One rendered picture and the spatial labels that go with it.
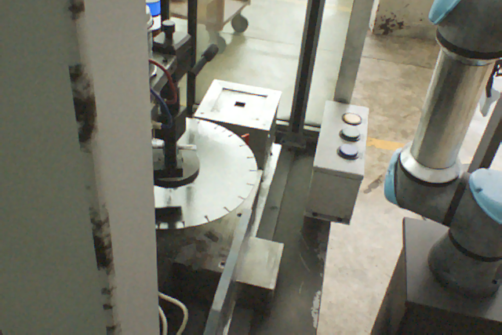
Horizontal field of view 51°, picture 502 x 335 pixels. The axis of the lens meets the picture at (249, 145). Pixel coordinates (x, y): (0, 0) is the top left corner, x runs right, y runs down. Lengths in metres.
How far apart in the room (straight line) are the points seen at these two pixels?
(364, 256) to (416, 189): 1.18
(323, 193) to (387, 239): 1.16
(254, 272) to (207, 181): 0.19
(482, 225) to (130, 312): 0.95
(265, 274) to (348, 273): 1.16
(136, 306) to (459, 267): 1.01
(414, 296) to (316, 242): 0.23
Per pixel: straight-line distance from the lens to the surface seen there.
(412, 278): 1.17
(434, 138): 0.99
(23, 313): 0.17
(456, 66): 0.90
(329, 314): 2.00
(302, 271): 1.11
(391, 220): 2.40
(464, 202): 1.07
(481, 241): 1.10
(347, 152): 1.17
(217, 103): 1.29
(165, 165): 0.90
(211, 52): 0.82
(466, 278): 1.16
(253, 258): 1.02
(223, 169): 1.00
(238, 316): 1.02
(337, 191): 1.16
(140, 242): 0.16
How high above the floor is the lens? 1.59
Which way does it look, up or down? 37 degrees down
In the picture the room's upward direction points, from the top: 6 degrees clockwise
